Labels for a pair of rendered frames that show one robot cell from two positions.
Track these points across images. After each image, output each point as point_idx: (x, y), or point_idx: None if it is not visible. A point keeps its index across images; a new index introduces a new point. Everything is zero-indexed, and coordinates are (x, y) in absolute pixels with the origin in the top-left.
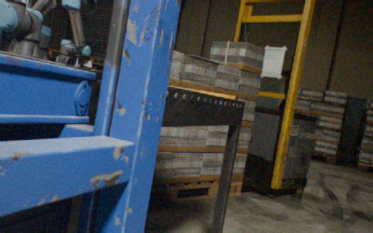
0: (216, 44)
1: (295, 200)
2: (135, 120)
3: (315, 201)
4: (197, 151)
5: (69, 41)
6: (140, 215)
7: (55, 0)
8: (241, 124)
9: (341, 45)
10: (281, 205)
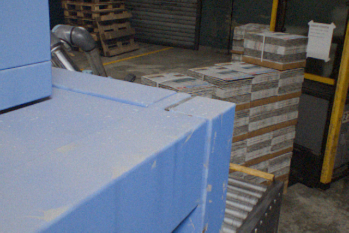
0: (250, 36)
1: (348, 189)
2: None
3: None
4: (236, 171)
5: (89, 73)
6: None
7: (68, 45)
8: (281, 204)
9: None
10: (332, 203)
